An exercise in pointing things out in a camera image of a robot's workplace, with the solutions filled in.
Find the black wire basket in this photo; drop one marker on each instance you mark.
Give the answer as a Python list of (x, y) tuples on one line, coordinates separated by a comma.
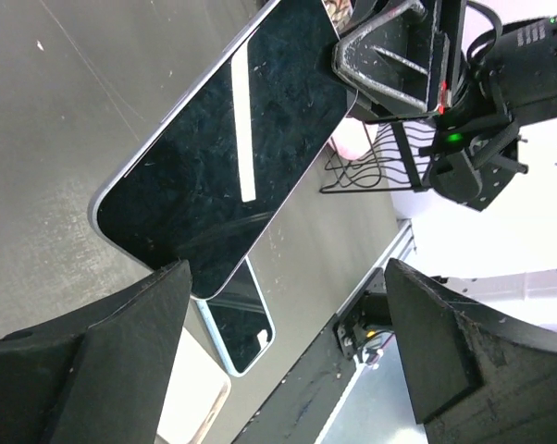
[(392, 164)]

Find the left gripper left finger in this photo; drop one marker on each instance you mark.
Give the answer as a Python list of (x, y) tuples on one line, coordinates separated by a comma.
[(98, 374)]

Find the silver edged black phone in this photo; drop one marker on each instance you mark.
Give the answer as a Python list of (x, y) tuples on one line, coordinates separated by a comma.
[(209, 180)]

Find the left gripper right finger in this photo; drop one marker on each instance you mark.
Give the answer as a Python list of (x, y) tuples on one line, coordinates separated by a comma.
[(474, 374)]

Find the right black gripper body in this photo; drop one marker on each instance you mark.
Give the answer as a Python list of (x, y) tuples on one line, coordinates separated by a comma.
[(508, 80)]

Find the light blue phone case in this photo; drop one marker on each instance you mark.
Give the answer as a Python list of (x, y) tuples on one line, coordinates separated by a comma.
[(241, 324)]

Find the pink plate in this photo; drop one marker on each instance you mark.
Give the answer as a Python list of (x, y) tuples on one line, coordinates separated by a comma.
[(353, 138)]

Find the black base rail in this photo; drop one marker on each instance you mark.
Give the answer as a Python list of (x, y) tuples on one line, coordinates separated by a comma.
[(302, 402)]

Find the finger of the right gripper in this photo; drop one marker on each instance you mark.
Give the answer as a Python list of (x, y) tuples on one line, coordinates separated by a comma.
[(388, 56)]

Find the cream white phone case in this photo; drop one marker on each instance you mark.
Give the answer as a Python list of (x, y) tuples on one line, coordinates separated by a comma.
[(197, 390)]

